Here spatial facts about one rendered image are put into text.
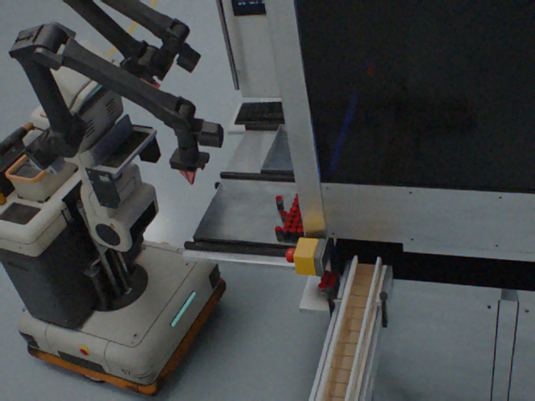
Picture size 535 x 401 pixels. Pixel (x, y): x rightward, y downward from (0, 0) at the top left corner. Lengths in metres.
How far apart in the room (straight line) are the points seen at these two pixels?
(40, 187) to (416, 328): 1.40
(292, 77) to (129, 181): 1.07
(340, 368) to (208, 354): 1.37
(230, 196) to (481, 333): 0.88
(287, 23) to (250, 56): 1.29
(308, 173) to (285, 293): 1.46
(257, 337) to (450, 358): 1.07
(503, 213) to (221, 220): 0.89
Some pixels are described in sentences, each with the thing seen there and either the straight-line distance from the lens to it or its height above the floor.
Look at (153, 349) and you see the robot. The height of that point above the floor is 0.25.
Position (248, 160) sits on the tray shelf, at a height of 0.88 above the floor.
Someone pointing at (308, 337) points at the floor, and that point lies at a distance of 2.97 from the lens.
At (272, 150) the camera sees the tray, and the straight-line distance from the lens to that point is 2.43.
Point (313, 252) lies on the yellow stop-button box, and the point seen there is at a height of 1.03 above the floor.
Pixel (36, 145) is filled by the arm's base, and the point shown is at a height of 1.21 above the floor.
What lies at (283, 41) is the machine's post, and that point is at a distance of 1.55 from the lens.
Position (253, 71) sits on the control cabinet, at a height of 0.93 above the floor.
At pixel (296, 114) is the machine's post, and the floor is 1.40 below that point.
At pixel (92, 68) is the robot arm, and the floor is 1.52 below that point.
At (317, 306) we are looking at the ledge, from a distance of 1.89.
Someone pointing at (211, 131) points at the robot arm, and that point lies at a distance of 1.89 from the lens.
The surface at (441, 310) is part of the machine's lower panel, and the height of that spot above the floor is 0.77.
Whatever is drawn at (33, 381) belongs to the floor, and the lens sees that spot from 3.21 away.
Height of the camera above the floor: 2.29
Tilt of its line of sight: 40 degrees down
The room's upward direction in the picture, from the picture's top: 12 degrees counter-clockwise
